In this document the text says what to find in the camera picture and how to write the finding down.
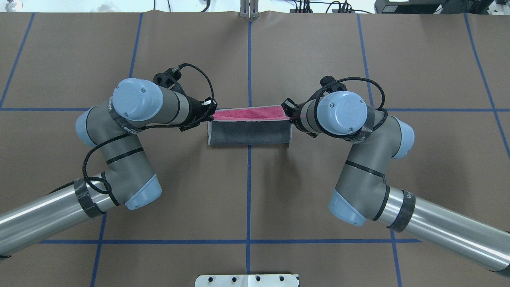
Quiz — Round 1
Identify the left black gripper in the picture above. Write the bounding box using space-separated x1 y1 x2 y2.
180 96 218 132

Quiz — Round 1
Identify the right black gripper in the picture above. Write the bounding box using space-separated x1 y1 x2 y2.
282 98 319 138

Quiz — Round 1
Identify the pink and grey towel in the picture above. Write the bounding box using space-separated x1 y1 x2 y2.
207 105 292 146

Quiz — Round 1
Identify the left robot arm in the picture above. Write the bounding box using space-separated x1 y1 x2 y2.
1 77 217 260

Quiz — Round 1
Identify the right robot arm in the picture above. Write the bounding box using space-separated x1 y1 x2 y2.
282 91 510 277

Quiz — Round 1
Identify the brown paper table cover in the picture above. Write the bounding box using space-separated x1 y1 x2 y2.
1 11 509 287

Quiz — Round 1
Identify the black device top right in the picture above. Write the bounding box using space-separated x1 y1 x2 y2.
375 0 494 14

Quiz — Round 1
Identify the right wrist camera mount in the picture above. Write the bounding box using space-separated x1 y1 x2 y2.
319 76 347 95

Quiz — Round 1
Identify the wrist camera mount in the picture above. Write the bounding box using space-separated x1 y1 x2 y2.
152 67 186 96
319 76 347 95

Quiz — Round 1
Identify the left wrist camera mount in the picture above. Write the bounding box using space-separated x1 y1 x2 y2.
152 67 186 96

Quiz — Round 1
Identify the aluminium camera post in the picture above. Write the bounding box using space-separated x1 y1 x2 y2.
239 0 260 20

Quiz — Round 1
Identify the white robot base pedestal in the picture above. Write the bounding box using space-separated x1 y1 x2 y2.
194 274 300 287

